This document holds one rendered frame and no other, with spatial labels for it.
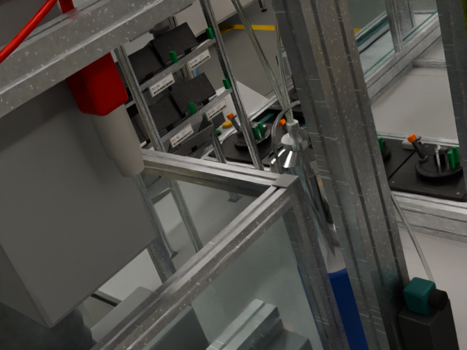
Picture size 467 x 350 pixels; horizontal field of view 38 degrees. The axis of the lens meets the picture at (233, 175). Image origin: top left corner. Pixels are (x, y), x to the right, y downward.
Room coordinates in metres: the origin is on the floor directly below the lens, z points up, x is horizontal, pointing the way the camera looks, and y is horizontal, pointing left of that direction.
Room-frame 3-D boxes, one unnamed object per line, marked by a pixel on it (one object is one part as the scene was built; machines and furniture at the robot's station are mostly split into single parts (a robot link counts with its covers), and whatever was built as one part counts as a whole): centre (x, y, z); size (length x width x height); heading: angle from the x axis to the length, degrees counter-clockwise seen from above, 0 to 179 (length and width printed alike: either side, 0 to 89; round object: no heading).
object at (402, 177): (1.64, -0.57, 1.01); 0.24 x 0.24 x 0.13; 39
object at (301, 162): (1.21, -0.14, 1.32); 0.14 x 0.14 x 0.38
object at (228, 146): (2.21, -0.11, 1.01); 0.24 x 0.24 x 0.13; 39
